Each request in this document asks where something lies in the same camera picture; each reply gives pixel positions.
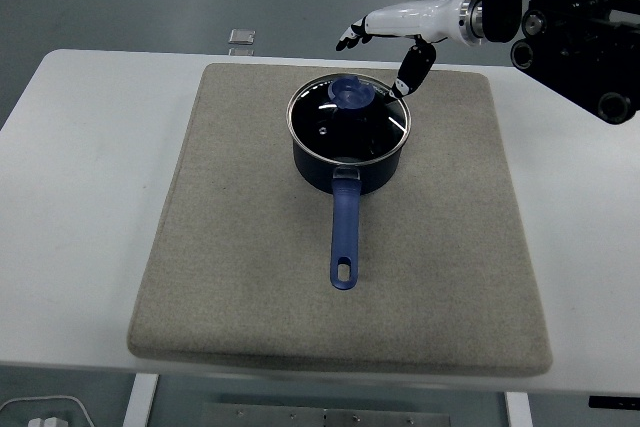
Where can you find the grey metal plate with screws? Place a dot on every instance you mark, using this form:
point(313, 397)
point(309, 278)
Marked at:
point(325, 417)

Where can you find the white table leg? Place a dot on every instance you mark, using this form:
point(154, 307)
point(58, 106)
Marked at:
point(140, 402)
point(518, 412)

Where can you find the glass pot lid blue knob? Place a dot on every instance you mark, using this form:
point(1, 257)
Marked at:
point(350, 94)

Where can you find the silver floor socket plate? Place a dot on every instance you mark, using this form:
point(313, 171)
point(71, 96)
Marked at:
point(241, 51)
point(242, 36)

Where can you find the beige fabric mat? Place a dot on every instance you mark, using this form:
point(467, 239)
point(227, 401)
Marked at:
point(225, 247)

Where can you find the white power plug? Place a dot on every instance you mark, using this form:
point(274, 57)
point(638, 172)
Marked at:
point(47, 422)

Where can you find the black label strip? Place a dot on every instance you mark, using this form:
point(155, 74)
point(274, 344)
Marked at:
point(614, 402)

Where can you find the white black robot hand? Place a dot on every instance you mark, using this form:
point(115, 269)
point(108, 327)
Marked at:
point(415, 17)

